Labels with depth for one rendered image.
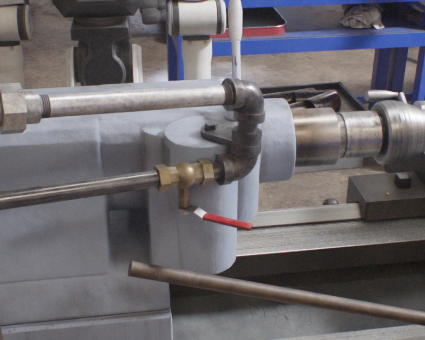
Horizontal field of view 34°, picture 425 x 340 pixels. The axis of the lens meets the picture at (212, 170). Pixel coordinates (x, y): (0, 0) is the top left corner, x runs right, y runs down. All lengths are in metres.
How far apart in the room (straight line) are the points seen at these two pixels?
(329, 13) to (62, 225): 2.40
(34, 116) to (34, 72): 3.82
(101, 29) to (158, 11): 3.23
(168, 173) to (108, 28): 0.89
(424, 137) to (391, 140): 0.05
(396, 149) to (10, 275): 0.52
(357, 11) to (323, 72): 1.47
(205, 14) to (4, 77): 0.48
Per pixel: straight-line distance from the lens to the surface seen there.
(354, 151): 0.94
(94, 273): 0.86
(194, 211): 0.76
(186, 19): 1.58
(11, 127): 0.64
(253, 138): 0.74
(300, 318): 1.20
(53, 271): 0.86
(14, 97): 0.63
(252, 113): 0.74
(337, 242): 1.19
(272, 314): 1.20
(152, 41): 4.93
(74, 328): 0.87
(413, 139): 0.95
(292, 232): 1.21
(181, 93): 0.69
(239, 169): 0.75
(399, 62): 3.50
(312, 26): 2.92
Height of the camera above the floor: 1.50
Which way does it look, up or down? 28 degrees down
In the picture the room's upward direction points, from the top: straight up
